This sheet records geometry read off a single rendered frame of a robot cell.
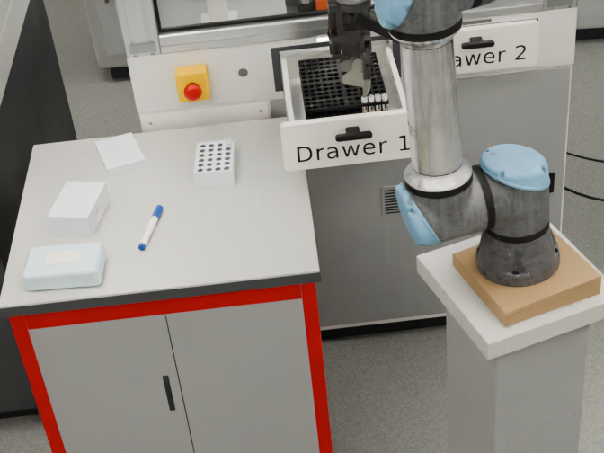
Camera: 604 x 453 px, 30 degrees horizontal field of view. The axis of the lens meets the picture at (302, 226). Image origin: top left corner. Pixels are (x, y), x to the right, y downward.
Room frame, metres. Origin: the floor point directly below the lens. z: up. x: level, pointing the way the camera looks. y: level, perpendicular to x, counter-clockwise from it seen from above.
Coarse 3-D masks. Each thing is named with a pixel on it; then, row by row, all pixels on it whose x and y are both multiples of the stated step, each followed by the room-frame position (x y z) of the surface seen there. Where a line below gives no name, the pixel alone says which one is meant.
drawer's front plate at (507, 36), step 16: (464, 32) 2.26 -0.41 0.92; (480, 32) 2.27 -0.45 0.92; (496, 32) 2.27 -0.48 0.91; (512, 32) 2.27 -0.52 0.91; (528, 32) 2.27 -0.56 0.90; (480, 48) 2.27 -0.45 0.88; (496, 48) 2.27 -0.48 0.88; (512, 48) 2.27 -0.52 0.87; (528, 48) 2.27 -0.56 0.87; (464, 64) 2.26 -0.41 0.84; (480, 64) 2.27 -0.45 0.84; (496, 64) 2.27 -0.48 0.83; (512, 64) 2.27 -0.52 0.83; (528, 64) 2.27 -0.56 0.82
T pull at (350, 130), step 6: (348, 132) 1.92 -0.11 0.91; (354, 132) 1.91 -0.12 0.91; (360, 132) 1.91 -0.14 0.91; (366, 132) 1.91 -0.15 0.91; (336, 138) 1.91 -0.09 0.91; (342, 138) 1.91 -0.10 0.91; (348, 138) 1.91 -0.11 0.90; (354, 138) 1.91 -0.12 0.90; (360, 138) 1.91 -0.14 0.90; (366, 138) 1.91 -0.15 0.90
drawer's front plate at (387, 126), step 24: (312, 120) 1.95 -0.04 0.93; (336, 120) 1.94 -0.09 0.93; (360, 120) 1.94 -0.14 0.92; (384, 120) 1.94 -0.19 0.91; (288, 144) 1.94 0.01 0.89; (312, 144) 1.94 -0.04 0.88; (336, 144) 1.94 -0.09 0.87; (360, 144) 1.94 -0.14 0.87; (384, 144) 1.94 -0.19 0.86; (408, 144) 1.94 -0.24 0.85; (288, 168) 1.94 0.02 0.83; (312, 168) 1.94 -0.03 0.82
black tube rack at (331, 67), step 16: (304, 64) 2.24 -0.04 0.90; (320, 64) 2.24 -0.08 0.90; (336, 64) 2.22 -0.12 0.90; (304, 80) 2.17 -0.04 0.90; (320, 80) 2.16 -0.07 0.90; (336, 80) 2.15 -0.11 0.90; (304, 96) 2.10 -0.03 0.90; (320, 96) 2.09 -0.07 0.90; (336, 96) 2.09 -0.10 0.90; (352, 96) 2.08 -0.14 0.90; (368, 96) 2.07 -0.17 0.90; (320, 112) 2.07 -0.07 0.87; (336, 112) 2.07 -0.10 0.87; (352, 112) 2.06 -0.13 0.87
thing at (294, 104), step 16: (384, 48) 2.30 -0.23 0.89; (288, 64) 2.29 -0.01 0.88; (384, 64) 2.30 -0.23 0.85; (288, 80) 2.19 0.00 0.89; (384, 80) 2.24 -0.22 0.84; (400, 80) 2.13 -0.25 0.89; (288, 96) 2.12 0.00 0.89; (400, 96) 2.07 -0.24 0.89; (288, 112) 2.05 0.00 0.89; (304, 112) 2.14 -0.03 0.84
